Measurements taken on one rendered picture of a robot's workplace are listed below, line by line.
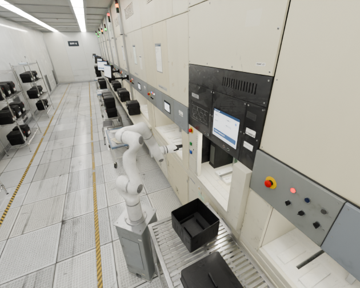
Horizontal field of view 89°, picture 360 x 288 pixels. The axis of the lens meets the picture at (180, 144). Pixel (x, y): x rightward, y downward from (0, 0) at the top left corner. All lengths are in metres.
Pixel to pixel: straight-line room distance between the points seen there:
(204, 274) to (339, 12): 1.38
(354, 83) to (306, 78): 0.16
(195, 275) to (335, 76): 1.22
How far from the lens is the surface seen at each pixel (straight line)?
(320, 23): 0.92
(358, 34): 0.86
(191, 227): 1.65
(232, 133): 1.26
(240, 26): 1.18
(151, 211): 1.80
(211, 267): 1.39
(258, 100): 1.07
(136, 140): 1.30
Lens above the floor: 2.09
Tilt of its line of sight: 28 degrees down
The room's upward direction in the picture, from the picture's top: 2 degrees counter-clockwise
